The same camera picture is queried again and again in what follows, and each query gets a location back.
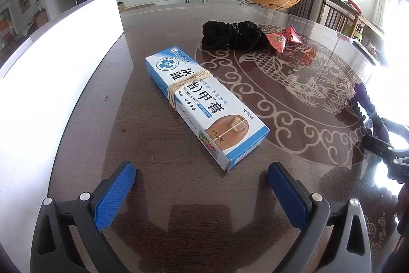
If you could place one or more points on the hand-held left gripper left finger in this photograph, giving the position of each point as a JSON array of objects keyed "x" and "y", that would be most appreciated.
[{"x": 115, "y": 196}]

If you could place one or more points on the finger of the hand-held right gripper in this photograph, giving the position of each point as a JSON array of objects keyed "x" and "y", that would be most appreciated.
[
  {"x": 397, "y": 129},
  {"x": 378, "y": 145}
]

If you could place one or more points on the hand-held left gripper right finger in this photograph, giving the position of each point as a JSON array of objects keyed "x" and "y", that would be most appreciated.
[{"x": 287, "y": 196}]

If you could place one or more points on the white blue cream box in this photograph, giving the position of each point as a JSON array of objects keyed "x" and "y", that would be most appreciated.
[{"x": 204, "y": 113}]

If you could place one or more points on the wooden chair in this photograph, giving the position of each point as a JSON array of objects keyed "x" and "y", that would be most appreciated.
[{"x": 345, "y": 17}]

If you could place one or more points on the tan rubber band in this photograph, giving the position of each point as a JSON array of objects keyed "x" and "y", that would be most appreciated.
[{"x": 188, "y": 87}]

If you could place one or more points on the plain red packet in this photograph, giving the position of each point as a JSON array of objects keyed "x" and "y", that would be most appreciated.
[{"x": 293, "y": 34}]

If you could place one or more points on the red packet gold emblem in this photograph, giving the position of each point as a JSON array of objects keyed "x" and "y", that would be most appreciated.
[{"x": 278, "y": 40}]

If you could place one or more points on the black velvet scrunchie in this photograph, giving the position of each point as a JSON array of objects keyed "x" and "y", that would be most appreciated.
[{"x": 236, "y": 34}]

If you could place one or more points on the cardboard box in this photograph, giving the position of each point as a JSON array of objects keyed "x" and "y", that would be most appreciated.
[{"x": 121, "y": 6}]

